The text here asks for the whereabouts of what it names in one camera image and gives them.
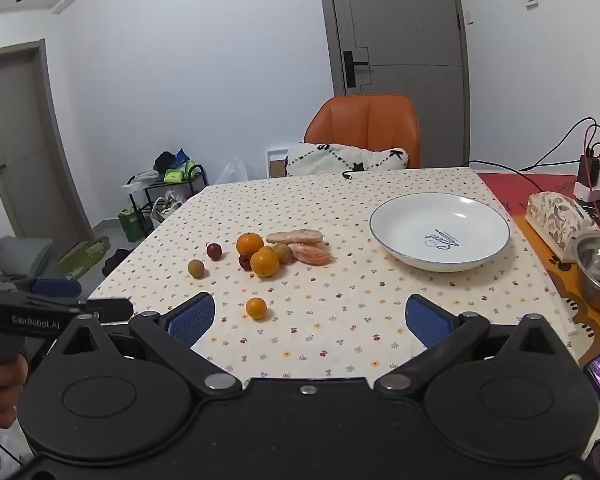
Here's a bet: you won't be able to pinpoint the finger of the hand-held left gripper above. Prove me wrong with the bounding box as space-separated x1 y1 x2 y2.
2 276 83 299
76 298 134 324

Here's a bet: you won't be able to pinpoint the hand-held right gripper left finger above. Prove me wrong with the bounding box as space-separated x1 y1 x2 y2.
49 292 243 394

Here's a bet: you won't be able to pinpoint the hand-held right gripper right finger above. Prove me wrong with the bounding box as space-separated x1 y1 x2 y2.
373 294 575 393

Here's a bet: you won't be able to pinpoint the white plate with blue rim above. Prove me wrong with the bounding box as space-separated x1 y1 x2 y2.
369 192 511 273

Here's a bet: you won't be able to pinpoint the pale pomelo segment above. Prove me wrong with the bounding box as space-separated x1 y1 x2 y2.
265 229 325 246

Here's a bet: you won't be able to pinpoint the peeled pink pomelo segment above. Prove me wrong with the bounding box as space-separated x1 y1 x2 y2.
287 243 338 265

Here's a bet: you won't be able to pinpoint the person's left hand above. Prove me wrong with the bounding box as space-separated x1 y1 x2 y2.
0 354 29 430

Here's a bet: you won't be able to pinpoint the grey sofa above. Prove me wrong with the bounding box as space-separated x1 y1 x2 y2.
0 212 66 282

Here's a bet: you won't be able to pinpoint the green floor bag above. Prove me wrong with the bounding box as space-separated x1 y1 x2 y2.
60 236 112 278

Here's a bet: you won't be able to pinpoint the black floor item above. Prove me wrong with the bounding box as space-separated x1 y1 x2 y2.
102 249 133 277

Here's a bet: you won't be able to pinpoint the white bag under rack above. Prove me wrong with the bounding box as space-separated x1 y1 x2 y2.
151 196 185 223

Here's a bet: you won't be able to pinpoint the black metal rack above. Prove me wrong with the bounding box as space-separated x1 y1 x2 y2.
127 167 208 243

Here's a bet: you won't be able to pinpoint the orange paw print mat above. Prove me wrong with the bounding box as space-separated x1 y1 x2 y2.
510 212 600 367

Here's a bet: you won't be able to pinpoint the white item on rack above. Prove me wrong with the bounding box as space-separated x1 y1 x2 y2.
121 170 162 188

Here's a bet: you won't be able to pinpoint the plain grey door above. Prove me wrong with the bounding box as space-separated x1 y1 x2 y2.
0 39 95 246

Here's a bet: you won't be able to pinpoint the green packets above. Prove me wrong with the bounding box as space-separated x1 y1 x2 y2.
163 160 203 183

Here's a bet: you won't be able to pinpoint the white plastic bag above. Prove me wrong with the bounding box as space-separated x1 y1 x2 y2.
215 157 251 186

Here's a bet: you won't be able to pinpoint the floral white tablecloth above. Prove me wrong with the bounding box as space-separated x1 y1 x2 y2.
87 167 581 381

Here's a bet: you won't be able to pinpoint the red table mat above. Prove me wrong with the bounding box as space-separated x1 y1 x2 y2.
477 172 600 233

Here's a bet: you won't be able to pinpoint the floral tissue box cover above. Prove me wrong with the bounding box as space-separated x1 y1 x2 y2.
524 191 600 264

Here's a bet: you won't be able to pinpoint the white framed board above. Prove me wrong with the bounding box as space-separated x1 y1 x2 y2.
266 147 306 179

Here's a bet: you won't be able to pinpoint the white cushion with black pattern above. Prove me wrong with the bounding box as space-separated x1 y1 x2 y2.
285 142 411 177

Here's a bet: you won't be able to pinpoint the white power strip box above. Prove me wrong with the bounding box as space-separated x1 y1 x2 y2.
574 162 600 202

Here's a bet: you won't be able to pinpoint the orange chair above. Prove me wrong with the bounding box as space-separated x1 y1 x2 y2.
304 95 422 168

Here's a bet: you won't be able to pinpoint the black charger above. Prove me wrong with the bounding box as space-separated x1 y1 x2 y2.
577 146 600 187

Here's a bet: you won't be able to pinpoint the grey door with lock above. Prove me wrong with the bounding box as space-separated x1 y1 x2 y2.
316 0 473 168

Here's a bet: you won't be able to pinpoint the long black cable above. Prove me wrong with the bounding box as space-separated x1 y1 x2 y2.
467 117 600 173

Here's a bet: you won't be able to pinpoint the red cable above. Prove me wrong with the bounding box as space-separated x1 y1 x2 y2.
582 122 600 233

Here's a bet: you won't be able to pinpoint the black door lock handle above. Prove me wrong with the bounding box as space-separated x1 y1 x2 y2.
343 50 370 88

